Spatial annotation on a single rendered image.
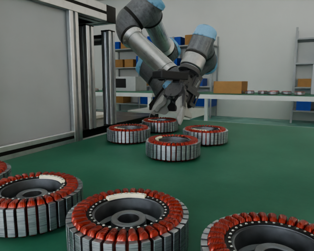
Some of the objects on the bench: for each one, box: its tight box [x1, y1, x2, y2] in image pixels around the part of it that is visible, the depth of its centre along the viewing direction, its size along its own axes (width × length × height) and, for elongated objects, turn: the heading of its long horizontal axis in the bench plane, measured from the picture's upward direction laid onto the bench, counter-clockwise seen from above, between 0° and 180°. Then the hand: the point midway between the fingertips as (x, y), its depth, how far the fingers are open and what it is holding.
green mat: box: [0, 120, 314, 251], centre depth 65 cm, size 94×61×1 cm
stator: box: [107, 124, 151, 144], centre depth 75 cm, size 11×11×4 cm
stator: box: [142, 117, 178, 133], centre depth 90 cm, size 11×11×4 cm
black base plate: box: [83, 110, 158, 138], centre depth 113 cm, size 47×64×2 cm
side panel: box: [0, 0, 83, 161], centre depth 62 cm, size 28×3×32 cm
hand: (161, 121), depth 90 cm, fingers open, 14 cm apart
